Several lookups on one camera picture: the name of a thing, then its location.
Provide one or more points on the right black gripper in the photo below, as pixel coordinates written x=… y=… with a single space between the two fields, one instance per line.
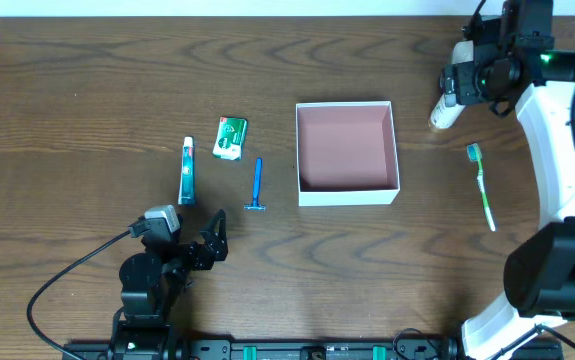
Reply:
x=465 y=82

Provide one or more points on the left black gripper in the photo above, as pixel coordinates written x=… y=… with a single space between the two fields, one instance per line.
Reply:
x=197 y=254

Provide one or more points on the white Pantene tube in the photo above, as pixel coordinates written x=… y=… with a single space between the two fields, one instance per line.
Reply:
x=445 y=113

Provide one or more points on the green white toothbrush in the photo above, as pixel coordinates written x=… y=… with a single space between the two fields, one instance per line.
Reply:
x=475 y=156

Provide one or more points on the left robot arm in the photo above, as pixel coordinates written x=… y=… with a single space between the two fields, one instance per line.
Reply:
x=152 y=282

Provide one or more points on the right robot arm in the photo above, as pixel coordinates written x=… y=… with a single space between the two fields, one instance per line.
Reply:
x=539 y=276

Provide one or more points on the blue disposable razor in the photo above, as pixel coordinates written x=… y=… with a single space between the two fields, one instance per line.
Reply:
x=256 y=190

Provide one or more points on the teal toothpaste tube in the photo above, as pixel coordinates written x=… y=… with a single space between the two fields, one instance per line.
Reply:
x=187 y=181

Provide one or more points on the green Dettol soap bar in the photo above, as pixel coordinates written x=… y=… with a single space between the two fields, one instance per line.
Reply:
x=230 y=138

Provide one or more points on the white box pink interior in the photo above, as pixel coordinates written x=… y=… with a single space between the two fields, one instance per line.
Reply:
x=346 y=154

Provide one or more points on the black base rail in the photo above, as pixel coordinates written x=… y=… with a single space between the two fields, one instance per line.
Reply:
x=406 y=348

